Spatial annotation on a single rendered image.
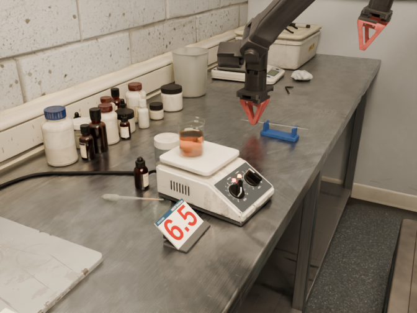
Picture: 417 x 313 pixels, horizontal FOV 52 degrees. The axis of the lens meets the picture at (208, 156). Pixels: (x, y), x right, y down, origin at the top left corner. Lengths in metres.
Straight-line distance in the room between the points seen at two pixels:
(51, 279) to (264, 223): 0.37
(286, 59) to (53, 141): 1.14
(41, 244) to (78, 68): 0.63
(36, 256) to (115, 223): 0.15
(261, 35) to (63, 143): 0.51
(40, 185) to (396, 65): 1.70
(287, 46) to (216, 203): 1.18
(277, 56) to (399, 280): 1.01
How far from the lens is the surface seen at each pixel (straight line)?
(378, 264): 2.01
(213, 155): 0.84
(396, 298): 1.31
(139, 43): 1.49
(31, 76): 1.16
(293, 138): 1.14
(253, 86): 1.13
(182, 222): 0.76
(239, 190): 0.77
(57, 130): 1.01
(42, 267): 0.72
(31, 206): 0.91
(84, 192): 0.92
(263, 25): 0.99
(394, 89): 2.23
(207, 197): 0.79
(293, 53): 1.86
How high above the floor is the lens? 1.19
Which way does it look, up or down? 25 degrees down
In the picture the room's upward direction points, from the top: straight up
